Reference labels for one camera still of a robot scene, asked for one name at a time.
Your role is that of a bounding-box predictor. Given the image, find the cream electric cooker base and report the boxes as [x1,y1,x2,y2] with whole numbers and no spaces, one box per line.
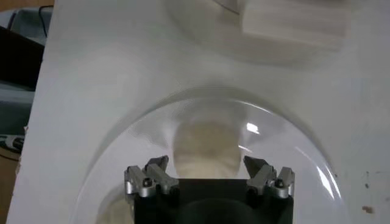
[164,0,354,66]

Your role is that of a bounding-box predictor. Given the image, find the stainless steel steamer basket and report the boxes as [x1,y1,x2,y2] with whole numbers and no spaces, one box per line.
[242,0,351,39]

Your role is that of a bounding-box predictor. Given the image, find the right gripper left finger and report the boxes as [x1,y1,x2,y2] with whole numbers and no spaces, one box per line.
[124,155,180,198]

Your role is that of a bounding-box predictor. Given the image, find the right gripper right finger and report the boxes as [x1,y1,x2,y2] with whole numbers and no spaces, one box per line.
[243,155,296,199]

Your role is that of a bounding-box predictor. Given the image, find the white round plate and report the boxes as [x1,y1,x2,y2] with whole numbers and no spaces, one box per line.
[68,86,351,224]

